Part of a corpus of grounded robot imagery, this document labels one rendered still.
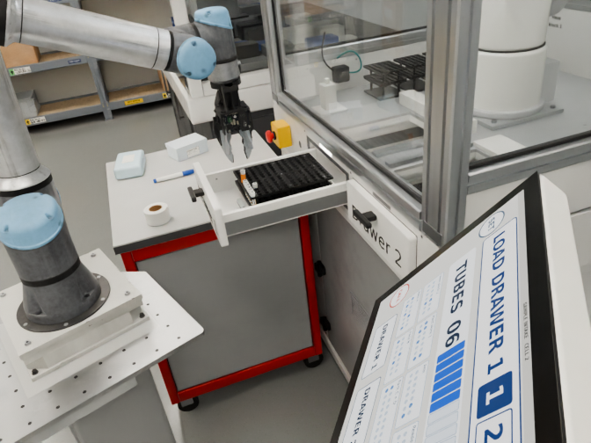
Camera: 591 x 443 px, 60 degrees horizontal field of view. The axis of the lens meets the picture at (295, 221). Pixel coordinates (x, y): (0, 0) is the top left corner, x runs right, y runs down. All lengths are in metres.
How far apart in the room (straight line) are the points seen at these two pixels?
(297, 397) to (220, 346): 0.36
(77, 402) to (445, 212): 0.75
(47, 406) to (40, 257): 0.28
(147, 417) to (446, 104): 0.97
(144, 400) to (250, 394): 0.73
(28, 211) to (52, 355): 0.29
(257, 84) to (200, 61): 1.12
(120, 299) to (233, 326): 0.66
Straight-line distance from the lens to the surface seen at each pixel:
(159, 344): 1.12
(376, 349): 0.69
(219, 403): 1.99
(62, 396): 1.10
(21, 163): 1.17
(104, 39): 0.99
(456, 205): 0.92
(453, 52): 0.81
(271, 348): 1.85
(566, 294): 0.50
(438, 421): 0.48
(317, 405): 1.92
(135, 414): 1.33
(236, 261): 1.59
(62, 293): 1.12
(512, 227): 0.61
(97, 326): 1.14
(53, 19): 0.98
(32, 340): 1.14
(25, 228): 1.06
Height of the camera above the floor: 1.49
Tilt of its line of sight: 31 degrees down
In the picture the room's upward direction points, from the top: 7 degrees counter-clockwise
